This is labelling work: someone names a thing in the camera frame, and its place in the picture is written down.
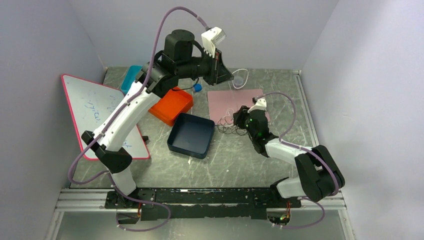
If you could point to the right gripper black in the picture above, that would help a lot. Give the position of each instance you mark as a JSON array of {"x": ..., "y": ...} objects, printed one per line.
[{"x": 239, "y": 116}]

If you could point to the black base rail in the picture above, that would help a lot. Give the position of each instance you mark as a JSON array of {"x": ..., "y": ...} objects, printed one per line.
[{"x": 191, "y": 203}]

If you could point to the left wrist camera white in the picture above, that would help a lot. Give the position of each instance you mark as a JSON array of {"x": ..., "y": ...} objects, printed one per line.
[{"x": 211, "y": 38}]

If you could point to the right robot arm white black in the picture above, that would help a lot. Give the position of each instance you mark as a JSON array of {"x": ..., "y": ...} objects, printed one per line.
[{"x": 318, "y": 174}]

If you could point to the teal plastic tray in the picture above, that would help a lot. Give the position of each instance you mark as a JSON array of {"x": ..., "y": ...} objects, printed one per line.
[{"x": 129, "y": 78}]

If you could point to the dark blue plastic tray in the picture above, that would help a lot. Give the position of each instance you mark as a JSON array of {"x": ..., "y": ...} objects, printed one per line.
[{"x": 191, "y": 135}]

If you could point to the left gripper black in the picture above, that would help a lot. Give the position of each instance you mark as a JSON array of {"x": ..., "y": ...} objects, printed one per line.
[{"x": 219, "y": 73}]

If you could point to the small clear plastic cup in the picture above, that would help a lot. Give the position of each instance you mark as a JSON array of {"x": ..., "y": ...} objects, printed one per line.
[{"x": 238, "y": 82}]

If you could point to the pink clipboard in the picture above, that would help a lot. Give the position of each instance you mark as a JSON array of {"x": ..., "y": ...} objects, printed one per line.
[{"x": 223, "y": 103}]

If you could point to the aluminium frame rail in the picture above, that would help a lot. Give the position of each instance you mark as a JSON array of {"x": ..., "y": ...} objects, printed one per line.
[{"x": 93, "y": 200}]

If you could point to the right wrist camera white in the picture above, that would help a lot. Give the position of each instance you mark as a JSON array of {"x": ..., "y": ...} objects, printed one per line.
[{"x": 260, "y": 104}]

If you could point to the orange plastic tray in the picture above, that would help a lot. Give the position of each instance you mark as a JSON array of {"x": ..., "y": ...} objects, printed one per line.
[{"x": 175, "y": 102}]

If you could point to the blue cube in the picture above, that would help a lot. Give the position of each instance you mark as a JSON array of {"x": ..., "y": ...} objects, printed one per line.
[{"x": 197, "y": 87}]

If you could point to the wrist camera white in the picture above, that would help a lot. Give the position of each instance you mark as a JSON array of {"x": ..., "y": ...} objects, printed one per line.
[
  {"x": 211, "y": 38},
  {"x": 260, "y": 104}
]

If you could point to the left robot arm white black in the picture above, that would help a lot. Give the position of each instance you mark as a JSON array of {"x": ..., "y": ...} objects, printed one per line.
[{"x": 181, "y": 58}]

